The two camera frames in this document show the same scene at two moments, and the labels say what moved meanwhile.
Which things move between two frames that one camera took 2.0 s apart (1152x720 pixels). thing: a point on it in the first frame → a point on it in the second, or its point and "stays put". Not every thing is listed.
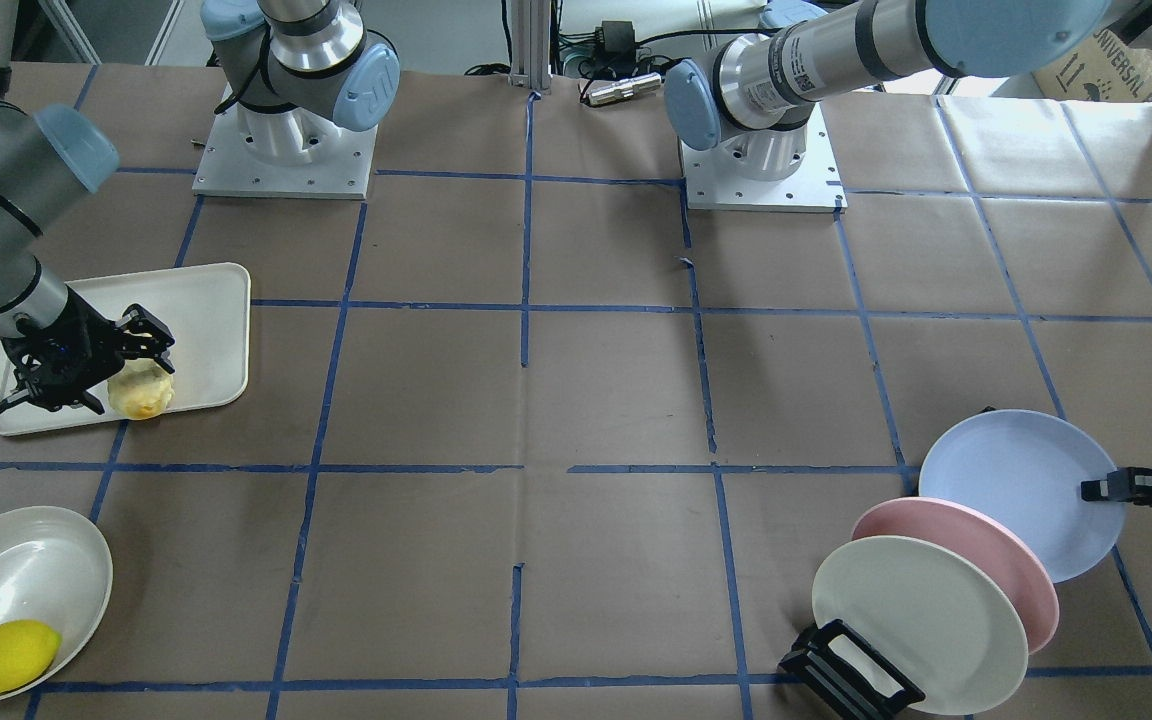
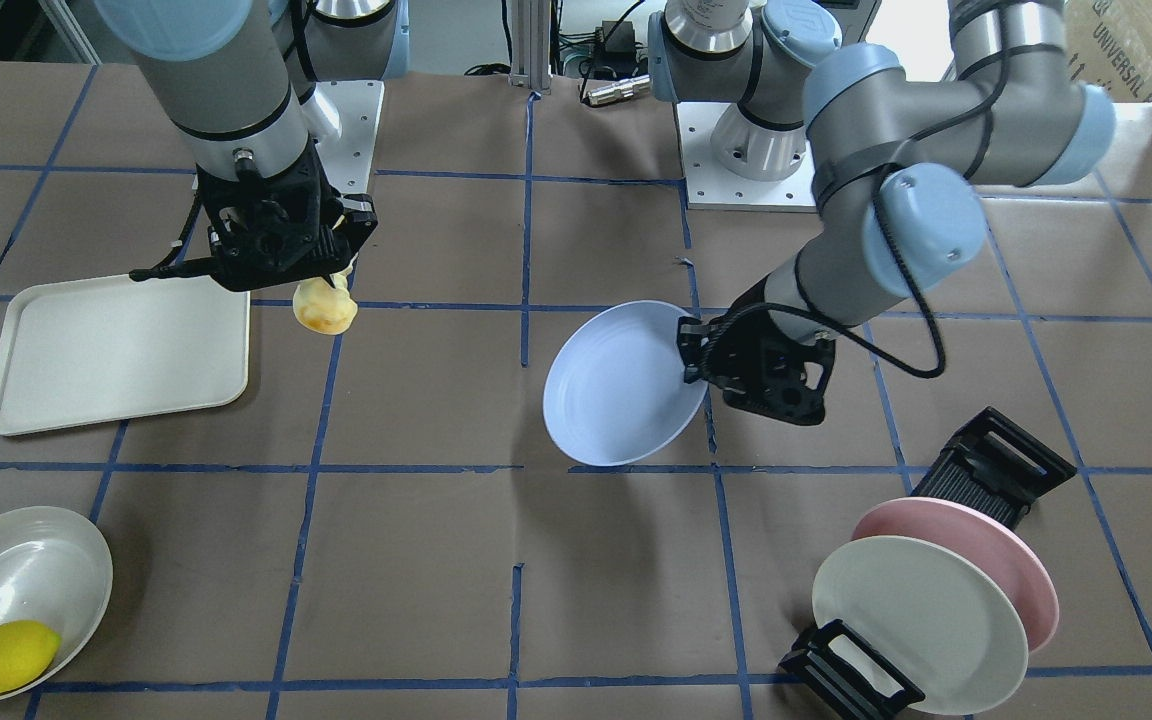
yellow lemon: x=4 y=657 stays put
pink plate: x=985 y=543 stays put
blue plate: x=1028 y=467 → x=615 y=390
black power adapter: x=615 y=38 stays put
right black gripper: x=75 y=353 → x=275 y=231
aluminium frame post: x=530 y=45 stays put
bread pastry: x=141 y=389 → x=324 y=309
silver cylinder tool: x=625 y=87 stays put
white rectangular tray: x=206 y=312 stays put
